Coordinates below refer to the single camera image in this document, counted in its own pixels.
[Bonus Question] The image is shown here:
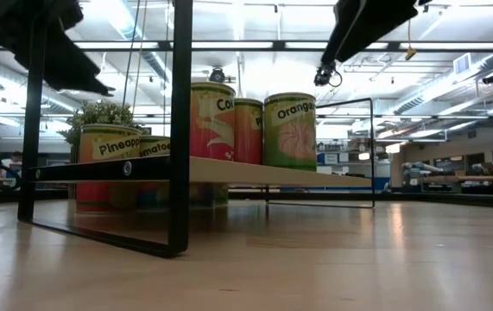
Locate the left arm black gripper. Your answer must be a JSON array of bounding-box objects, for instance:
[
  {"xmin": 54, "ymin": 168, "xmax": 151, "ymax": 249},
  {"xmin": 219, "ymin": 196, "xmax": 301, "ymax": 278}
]
[{"xmin": 0, "ymin": 0, "xmax": 117, "ymax": 98}]

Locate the pineapple label can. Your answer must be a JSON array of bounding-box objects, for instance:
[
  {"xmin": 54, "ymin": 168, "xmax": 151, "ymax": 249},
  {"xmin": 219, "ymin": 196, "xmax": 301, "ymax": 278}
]
[{"xmin": 75, "ymin": 124, "xmax": 142, "ymax": 213}]

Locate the tomatoes label can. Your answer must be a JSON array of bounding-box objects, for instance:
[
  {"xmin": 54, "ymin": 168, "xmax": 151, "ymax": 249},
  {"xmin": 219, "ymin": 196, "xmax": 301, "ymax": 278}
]
[{"xmin": 139, "ymin": 135, "xmax": 172, "ymax": 209}]

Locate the oranges label can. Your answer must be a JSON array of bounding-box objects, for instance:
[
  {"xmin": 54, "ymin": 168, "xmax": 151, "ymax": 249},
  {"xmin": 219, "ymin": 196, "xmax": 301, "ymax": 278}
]
[{"xmin": 263, "ymin": 92, "xmax": 318, "ymax": 172}]

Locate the corn label can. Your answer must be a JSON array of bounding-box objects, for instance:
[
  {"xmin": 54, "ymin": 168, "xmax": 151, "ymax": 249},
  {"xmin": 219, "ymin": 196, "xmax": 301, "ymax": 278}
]
[{"xmin": 189, "ymin": 81, "xmax": 237, "ymax": 162}]

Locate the orange red labelled can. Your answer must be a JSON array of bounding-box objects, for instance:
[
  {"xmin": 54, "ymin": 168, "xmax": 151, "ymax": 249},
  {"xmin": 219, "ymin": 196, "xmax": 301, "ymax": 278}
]
[{"xmin": 233, "ymin": 98, "xmax": 266, "ymax": 165}]

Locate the wooden shelf with black legs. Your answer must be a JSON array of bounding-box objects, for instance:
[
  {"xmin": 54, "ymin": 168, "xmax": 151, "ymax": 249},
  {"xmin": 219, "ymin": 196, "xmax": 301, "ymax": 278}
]
[{"xmin": 16, "ymin": 0, "xmax": 376, "ymax": 259}]

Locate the yellow hanging connector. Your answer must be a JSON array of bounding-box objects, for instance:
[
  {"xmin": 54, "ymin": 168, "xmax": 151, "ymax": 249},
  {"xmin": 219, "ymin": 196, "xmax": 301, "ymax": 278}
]
[{"xmin": 404, "ymin": 0, "xmax": 418, "ymax": 62}]

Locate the green potted plant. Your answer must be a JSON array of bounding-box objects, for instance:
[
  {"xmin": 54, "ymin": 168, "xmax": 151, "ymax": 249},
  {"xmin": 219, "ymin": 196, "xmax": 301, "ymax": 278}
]
[{"xmin": 58, "ymin": 99, "xmax": 146, "ymax": 204}]

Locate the round black ceiling fixture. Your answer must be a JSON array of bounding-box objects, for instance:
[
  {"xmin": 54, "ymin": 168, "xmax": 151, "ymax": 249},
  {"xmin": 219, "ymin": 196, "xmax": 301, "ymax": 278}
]
[{"xmin": 209, "ymin": 67, "xmax": 227, "ymax": 85}]

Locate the grey white bench device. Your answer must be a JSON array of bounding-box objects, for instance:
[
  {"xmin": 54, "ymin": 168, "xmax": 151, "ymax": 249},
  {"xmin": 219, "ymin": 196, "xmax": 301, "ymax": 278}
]
[{"xmin": 401, "ymin": 161, "xmax": 446, "ymax": 179}]

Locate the wood topped rolling table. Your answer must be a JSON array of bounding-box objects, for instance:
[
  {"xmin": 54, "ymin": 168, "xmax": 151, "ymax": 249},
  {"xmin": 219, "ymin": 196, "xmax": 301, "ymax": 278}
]
[{"xmin": 417, "ymin": 174, "xmax": 493, "ymax": 196}]

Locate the black hanging camera with cable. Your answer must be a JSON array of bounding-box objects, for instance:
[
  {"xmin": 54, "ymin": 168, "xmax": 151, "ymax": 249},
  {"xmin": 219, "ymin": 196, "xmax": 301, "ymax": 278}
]
[{"xmin": 313, "ymin": 60, "xmax": 344, "ymax": 88}]

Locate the thin hanging cable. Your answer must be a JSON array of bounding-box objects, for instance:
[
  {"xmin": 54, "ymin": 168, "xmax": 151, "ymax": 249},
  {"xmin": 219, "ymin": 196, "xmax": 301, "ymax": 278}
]
[
  {"xmin": 122, "ymin": 0, "xmax": 142, "ymax": 108},
  {"xmin": 130, "ymin": 0, "xmax": 149, "ymax": 114}
]

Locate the silver ventilation duct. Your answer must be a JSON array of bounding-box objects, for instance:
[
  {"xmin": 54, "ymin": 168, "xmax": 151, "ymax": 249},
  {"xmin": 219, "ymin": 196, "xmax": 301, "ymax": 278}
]
[{"xmin": 393, "ymin": 51, "xmax": 493, "ymax": 117}]

